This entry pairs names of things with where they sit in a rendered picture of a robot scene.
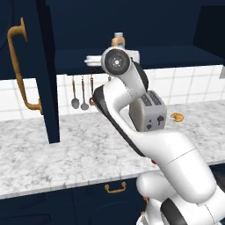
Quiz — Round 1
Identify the condiment bottle with orange label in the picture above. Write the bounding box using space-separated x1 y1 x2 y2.
111 32 127 49

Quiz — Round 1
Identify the brass drawer handle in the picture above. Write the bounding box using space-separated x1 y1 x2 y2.
104 181 127 194

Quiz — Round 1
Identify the golden croissant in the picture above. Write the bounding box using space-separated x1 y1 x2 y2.
170 112 185 124

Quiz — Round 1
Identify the brass base cabinet handle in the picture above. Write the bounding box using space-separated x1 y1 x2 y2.
142 196 149 216

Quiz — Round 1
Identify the silver toaster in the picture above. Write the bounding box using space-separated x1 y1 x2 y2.
128 90 168 133

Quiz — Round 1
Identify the grey hanging spoon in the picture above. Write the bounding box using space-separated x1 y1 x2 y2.
70 75 81 110

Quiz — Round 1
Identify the grey hanging ladle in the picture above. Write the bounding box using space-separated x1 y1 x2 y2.
80 75 91 112

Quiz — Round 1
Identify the brown hanging utensil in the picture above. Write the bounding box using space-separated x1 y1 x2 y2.
88 74 97 106

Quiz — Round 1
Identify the brass cabinet door handle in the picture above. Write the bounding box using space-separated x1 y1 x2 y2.
6 17 44 115

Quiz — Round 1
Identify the dark blue drawer front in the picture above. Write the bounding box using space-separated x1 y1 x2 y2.
71 177 148 225

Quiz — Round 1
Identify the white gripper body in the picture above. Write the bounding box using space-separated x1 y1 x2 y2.
83 54 104 68

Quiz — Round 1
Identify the dark blue open wall cabinet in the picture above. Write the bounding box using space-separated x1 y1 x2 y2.
45 0 225 76

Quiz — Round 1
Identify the dark blue base cabinet door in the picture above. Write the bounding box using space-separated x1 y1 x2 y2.
0 187 73 225

